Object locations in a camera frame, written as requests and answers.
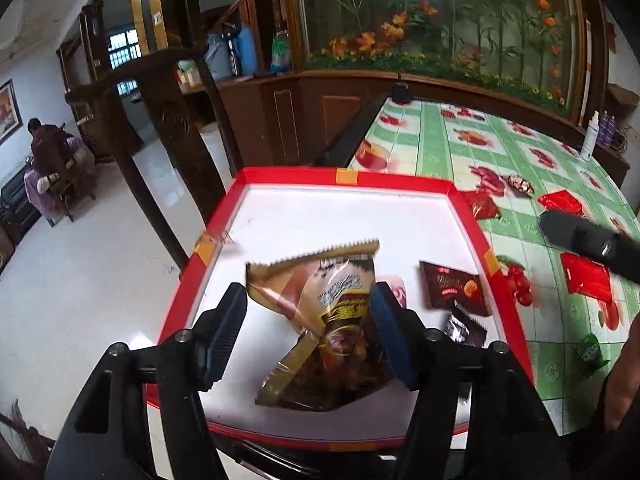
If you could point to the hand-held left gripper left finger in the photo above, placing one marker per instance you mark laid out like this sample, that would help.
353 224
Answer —
227 330

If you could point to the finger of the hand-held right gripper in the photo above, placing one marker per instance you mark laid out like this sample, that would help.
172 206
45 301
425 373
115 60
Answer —
585 240

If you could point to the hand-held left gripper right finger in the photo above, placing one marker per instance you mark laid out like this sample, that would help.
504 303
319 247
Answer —
392 340

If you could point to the crinkled red snack packet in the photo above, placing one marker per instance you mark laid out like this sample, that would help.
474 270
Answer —
560 202

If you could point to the pink white snack packet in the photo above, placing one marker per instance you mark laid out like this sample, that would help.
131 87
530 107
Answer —
398 290

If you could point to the large gold brown snack packet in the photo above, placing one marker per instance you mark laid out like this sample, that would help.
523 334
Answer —
340 300

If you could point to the small black snack packet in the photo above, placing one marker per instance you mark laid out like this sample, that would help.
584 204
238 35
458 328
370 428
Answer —
462 330

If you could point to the dark red snack packet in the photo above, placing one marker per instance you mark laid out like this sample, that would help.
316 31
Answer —
482 206
450 285

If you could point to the brown candy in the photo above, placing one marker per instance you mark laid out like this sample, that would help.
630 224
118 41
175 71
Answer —
519 185

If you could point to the green snack packet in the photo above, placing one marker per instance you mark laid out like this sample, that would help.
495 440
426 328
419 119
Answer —
590 350

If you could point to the red cardboard box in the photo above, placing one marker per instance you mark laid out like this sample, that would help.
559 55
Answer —
320 210

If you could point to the person's right forearm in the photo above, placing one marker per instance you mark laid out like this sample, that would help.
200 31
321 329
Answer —
627 385

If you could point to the white spray bottle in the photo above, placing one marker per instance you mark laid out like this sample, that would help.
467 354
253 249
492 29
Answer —
589 140

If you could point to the purple bottle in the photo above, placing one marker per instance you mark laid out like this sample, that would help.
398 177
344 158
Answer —
613 132
604 130

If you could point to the green fruit print tablecloth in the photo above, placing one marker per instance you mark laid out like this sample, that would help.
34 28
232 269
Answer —
440 145

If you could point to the dark carved wooden chair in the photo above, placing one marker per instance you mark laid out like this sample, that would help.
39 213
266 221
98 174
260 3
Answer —
175 125

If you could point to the small black box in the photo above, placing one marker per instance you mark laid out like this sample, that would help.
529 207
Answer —
401 94

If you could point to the black sofa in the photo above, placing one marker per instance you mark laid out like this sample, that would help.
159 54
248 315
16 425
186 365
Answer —
15 205

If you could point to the green white carton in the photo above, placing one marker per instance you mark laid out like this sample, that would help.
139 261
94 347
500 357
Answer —
189 74

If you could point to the glass fronted flower display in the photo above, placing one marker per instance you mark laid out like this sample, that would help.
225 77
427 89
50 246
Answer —
425 25

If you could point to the grey blue jug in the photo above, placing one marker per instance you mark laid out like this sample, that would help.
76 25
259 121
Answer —
217 57

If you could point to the blue thermos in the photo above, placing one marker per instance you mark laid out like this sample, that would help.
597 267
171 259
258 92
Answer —
247 52

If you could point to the green clear plastic bottle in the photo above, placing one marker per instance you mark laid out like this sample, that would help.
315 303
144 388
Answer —
280 52

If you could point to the barred window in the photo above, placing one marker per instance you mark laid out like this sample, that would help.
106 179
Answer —
122 49

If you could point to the gold framed pillar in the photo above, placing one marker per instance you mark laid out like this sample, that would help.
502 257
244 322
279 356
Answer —
155 5

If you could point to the framed wall painting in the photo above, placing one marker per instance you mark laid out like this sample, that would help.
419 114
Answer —
9 112

